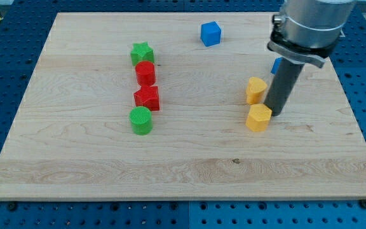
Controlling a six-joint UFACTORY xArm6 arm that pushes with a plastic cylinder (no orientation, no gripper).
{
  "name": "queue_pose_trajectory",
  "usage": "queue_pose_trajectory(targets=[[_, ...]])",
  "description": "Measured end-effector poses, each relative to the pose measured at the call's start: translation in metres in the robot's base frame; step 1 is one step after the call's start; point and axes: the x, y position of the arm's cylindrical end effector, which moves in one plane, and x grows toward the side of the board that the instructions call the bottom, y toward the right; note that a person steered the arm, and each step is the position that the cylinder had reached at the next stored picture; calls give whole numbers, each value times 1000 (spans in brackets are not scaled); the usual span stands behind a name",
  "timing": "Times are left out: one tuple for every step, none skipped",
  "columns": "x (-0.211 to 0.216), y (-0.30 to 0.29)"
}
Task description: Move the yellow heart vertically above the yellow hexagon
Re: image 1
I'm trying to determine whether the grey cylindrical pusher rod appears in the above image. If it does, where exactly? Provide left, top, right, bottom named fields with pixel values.
left=264, top=58, right=304, bottom=116

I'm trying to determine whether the red cylinder block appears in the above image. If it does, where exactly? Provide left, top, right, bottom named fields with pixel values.
left=135, top=60, right=156, bottom=86

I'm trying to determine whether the yellow hexagon block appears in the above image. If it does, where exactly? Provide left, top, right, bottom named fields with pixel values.
left=245, top=104, right=272, bottom=132

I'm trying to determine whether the yellow heart block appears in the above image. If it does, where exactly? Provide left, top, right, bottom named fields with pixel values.
left=246, top=77, right=268, bottom=105

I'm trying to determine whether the light wooden board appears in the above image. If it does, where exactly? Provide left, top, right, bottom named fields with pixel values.
left=0, top=13, right=366, bottom=202

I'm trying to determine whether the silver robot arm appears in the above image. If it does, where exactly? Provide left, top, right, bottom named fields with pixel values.
left=264, top=0, right=356, bottom=116

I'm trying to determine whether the red star block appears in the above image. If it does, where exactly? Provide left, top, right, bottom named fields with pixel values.
left=133, top=86, right=160, bottom=111

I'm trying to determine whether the blue block behind rod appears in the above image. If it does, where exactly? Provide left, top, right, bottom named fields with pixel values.
left=271, top=57, right=282, bottom=74

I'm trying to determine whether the green star block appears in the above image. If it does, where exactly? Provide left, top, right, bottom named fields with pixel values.
left=130, top=41, right=154, bottom=66

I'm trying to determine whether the green cylinder block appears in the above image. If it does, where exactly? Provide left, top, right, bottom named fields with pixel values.
left=129, top=106, right=153, bottom=135

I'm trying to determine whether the blue cube block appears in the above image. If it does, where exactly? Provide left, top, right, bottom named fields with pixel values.
left=200, top=21, right=222, bottom=46

